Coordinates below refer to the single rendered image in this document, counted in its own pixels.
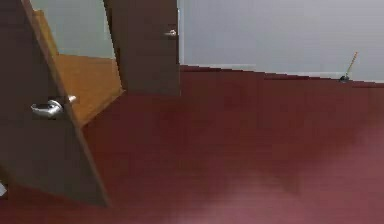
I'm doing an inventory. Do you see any brown room door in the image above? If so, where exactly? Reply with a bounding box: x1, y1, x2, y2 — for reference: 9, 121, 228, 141
102, 0, 182, 97
0, 0, 112, 208

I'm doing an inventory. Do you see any plunger with wooden stick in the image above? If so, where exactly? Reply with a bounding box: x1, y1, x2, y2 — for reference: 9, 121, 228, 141
338, 51, 359, 84

